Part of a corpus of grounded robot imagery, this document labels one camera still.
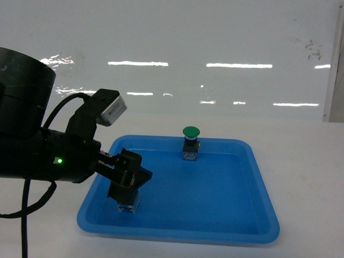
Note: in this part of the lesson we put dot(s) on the whiteboard frame edge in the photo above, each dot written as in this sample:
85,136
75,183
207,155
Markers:
333,108

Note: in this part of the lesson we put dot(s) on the green mushroom push button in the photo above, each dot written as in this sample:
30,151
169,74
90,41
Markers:
191,143

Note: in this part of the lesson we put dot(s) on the red mushroom push button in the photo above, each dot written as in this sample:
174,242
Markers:
131,205

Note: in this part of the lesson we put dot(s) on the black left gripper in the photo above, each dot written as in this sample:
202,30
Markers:
71,155

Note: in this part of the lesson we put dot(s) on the blue plastic tray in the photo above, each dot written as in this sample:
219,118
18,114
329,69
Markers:
219,199

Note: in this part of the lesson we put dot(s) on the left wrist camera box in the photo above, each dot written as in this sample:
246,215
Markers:
109,105

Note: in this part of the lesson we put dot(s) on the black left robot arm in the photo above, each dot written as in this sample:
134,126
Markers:
32,151

